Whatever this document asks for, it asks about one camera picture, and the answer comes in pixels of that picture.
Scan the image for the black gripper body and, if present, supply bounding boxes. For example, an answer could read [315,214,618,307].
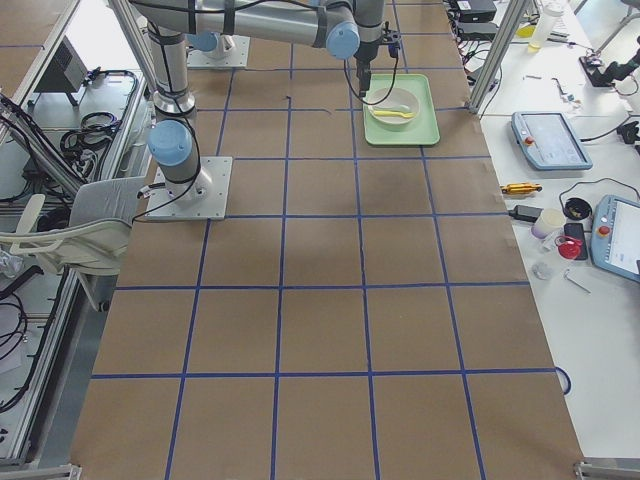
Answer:
[354,52,374,93]

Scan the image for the yellow plastic fork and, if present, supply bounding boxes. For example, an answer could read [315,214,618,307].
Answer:
[370,109,416,122]

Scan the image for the white round plate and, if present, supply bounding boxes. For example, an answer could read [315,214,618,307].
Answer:
[367,87,420,127]

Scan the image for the light green tray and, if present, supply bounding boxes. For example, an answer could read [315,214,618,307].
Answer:
[363,74,440,146]

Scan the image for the teach pendant near tray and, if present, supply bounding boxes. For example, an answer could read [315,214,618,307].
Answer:
[511,111,593,171]

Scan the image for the black power adapter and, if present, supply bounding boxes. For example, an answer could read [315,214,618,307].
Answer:
[508,204,542,223]

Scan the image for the white lavender cup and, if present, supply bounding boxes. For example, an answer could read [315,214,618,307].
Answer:
[531,208,566,239]

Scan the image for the black round dish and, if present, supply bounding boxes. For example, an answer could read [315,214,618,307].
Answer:
[563,197,592,221]

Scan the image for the black smartphone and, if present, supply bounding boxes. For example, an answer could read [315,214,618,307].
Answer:
[563,222,590,262]

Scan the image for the red round object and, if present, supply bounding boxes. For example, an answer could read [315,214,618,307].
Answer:
[554,235,583,260]

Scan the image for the metal hex key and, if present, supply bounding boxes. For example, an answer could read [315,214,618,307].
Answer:
[563,269,591,295]

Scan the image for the white chair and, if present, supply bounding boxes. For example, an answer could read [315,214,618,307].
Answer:
[1,176,145,311]

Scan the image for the teach pendant with red button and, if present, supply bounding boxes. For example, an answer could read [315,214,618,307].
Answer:
[590,195,640,282]

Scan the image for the grey electronics box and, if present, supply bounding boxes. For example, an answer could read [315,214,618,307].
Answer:
[34,36,88,107]

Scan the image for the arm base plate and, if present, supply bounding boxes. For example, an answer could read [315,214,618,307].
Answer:
[187,35,250,70]
[144,156,233,221]

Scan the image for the aluminium frame post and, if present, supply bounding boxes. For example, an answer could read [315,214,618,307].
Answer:
[466,0,528,113]

